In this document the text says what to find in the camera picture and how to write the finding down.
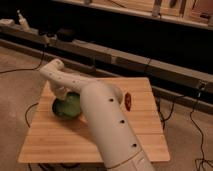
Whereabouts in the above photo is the white spray bottle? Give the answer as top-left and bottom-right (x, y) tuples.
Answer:
(17, 11), (30, 31)

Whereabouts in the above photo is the black round object on ledge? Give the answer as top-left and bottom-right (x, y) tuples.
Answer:
(57, 28), (75, 42)

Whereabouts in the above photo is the green ceramic bowl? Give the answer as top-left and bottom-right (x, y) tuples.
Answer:
(52, 92), (81, 119)

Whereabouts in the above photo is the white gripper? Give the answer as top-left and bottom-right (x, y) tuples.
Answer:
(50, 82), (68, 100)

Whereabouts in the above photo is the black floor cable right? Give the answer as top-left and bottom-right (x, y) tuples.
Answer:
(189, 87), (213, 171)

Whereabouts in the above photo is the black floor cable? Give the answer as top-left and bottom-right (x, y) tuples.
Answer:
(0, 46), (48, 76)
(189, 87), (213, 171)

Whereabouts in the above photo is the wooden table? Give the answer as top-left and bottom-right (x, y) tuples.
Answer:
(18, 77), (170, 163)

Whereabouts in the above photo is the black floor cable left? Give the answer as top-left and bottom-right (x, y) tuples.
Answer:
(0, 46), (48, 76)

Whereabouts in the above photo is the red pocket knife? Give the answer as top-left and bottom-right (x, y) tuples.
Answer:
(125, 92), (131, 111)

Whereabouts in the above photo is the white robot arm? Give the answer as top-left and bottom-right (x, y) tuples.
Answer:
(39, 59), (155, 171)

